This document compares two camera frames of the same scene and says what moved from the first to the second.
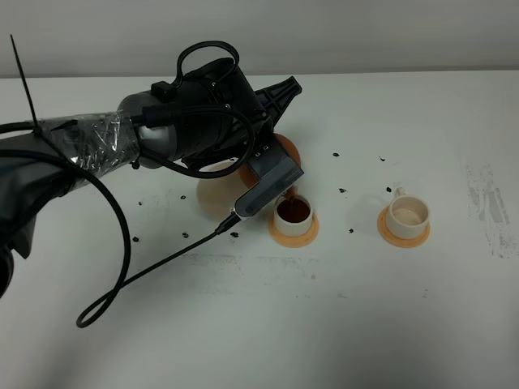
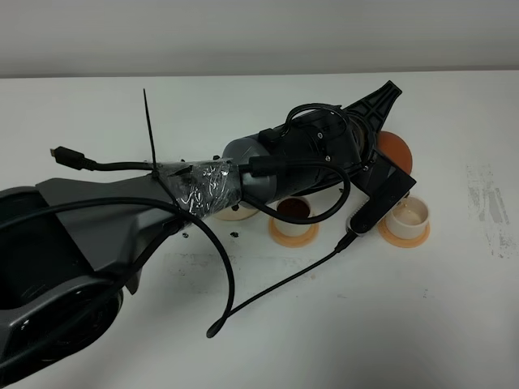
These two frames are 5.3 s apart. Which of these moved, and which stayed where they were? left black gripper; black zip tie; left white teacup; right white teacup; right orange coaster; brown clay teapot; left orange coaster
Moved: black zip tie; brown clay teapot; left black gripper
Stayed: left orange coaster; right orange coaster; left white teacup; right white teacup
